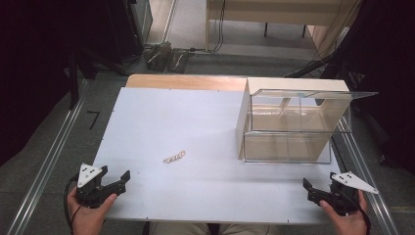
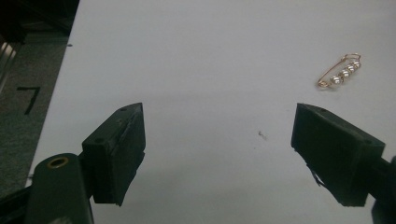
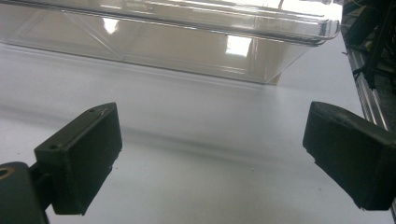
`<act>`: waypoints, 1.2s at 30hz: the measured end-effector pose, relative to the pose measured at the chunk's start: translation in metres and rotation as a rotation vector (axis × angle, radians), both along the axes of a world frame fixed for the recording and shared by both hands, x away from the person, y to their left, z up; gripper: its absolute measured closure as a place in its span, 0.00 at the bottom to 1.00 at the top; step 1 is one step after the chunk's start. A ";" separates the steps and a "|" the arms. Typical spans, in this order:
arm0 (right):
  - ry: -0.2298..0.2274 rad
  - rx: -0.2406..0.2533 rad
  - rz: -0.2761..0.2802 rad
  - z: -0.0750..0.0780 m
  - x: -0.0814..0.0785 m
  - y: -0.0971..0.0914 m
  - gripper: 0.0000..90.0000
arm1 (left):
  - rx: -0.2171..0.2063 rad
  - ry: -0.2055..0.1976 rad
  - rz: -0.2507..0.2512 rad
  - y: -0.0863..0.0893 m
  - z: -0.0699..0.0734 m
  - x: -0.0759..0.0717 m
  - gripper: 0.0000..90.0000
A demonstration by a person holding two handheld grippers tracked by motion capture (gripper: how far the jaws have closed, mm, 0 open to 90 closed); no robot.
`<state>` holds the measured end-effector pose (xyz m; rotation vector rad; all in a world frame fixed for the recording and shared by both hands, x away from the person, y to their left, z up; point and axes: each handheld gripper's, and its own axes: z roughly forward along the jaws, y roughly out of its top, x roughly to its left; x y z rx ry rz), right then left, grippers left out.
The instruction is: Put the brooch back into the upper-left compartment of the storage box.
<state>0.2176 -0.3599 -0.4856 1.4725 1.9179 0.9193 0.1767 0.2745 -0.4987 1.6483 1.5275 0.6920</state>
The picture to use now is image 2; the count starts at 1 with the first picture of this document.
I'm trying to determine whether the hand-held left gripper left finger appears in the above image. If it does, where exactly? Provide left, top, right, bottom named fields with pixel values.
left=81, top=102, right=147, bottom=207

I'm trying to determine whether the gold pearl brooch pin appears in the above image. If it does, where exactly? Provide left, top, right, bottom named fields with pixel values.
left=317, top=52, right=362, bottom=91

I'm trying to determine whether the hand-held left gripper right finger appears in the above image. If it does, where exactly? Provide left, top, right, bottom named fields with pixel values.
left=290, top=103, right=387, bottom=207

